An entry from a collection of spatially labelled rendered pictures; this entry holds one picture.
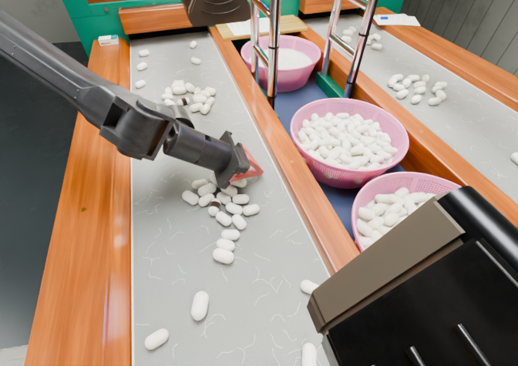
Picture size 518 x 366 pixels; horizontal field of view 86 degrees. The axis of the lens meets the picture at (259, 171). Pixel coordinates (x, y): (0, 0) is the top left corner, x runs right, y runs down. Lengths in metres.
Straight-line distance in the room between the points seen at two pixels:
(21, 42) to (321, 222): 0.52
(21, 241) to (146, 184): 1.18
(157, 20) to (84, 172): 0.67
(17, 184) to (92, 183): 1.43
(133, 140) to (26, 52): 0.19
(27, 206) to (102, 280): 1.41
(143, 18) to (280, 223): 0.88
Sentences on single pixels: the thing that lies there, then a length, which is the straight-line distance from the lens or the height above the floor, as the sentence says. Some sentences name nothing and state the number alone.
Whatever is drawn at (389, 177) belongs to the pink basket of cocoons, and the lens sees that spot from 0.61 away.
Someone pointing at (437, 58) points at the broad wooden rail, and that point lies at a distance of 1.16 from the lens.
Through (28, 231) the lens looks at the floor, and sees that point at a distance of 1.76.
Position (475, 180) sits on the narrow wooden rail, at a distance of 0.69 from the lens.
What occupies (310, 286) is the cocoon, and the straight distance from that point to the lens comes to 0.45.
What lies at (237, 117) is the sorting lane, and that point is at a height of 0.74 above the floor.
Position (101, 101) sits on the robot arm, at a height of 0.96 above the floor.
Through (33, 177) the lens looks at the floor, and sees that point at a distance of 2.03.
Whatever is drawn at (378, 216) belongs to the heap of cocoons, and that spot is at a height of 0.72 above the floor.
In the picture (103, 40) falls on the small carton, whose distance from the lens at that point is 1.18.
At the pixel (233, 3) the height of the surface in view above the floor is 1.06.
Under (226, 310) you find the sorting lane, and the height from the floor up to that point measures 0.74.
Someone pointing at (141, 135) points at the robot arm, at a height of 0.92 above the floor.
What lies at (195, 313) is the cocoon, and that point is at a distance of 0.44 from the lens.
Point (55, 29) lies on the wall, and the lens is 3.67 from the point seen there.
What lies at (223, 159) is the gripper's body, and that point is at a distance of 0.49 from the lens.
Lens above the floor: 1.17
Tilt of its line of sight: 47 degrees down
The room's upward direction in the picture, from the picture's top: straight up
